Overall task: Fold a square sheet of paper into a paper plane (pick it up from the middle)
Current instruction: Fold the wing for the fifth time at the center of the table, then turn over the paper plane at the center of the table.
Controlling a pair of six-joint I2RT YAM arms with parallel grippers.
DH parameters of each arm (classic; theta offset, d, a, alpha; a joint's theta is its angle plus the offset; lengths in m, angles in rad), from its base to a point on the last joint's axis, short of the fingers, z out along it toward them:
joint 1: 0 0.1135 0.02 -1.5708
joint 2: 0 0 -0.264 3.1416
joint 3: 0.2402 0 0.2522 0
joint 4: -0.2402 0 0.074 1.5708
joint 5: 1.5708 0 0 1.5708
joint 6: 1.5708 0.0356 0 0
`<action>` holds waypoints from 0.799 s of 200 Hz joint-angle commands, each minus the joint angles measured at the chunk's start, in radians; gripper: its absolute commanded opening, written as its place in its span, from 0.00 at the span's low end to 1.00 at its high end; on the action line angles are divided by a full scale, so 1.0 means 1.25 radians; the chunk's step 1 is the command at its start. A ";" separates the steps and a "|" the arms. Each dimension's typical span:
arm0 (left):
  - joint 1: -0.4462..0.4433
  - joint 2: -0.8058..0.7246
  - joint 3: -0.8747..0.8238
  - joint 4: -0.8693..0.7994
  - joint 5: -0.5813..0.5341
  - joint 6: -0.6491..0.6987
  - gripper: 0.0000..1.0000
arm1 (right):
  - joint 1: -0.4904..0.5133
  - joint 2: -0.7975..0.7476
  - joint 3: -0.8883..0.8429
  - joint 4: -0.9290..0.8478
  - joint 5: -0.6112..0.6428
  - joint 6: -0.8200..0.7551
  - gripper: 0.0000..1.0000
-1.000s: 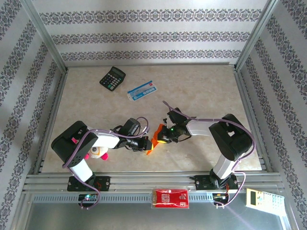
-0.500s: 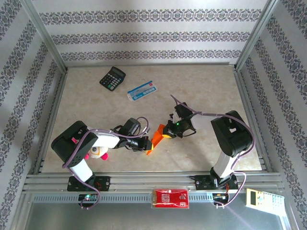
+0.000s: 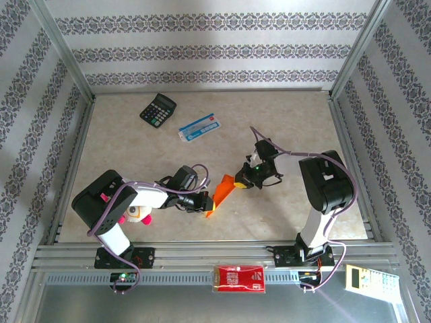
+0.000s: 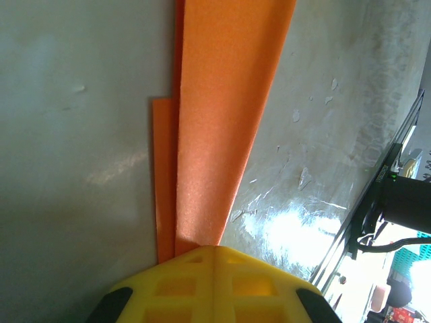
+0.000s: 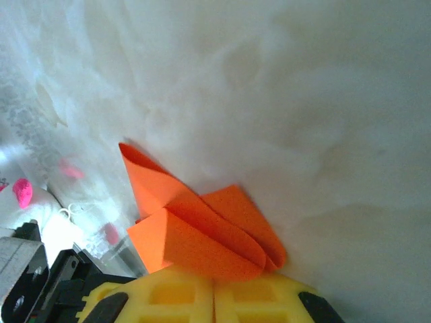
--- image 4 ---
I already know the teal plastic crate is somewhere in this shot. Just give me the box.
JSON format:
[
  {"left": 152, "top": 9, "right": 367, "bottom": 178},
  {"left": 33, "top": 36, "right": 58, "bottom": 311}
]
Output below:
[{"left": 392, "top": 244, "right": 431, "bottom": 281}]

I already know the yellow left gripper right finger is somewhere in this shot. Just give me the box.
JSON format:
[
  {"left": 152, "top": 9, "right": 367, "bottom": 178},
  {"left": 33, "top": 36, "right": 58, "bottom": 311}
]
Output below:
[{"left": 214, "top": 245, "right": 343, "bottom": 323}]

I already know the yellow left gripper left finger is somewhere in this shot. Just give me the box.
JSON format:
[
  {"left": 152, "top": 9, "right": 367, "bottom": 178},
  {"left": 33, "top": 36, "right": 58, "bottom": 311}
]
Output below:
[{"left": 88, "top": 246, "right": 216, "bottom": 323}]

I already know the red printed box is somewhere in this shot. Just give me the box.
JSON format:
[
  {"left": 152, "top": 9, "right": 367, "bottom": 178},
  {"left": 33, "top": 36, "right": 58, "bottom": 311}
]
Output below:
[{"left": 387, "top": 306, "right": 416, "bottom": 323}]

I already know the orange cloth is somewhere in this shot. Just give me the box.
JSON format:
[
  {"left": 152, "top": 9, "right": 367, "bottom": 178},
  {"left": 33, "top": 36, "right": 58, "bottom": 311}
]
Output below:
[{"left": 149, "top": 0, "right": 298, "bottom": 264}]

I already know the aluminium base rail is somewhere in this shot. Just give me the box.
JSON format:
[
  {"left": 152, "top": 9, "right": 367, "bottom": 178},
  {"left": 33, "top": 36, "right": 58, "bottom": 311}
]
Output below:
[{"left": 308, "top": 89, "right": 427, "bottom": 303}]

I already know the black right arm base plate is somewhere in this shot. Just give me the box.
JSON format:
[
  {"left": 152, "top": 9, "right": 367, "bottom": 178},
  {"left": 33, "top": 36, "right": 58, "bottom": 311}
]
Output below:
[{"left": 346, "top": 143, "right": 403, "bottom": 260}]

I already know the black cable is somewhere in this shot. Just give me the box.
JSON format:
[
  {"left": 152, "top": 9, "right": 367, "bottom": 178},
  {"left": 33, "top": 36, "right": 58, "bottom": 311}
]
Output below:
[{"left": 356, "top": 234, "right": 431, "bottom": 252}]

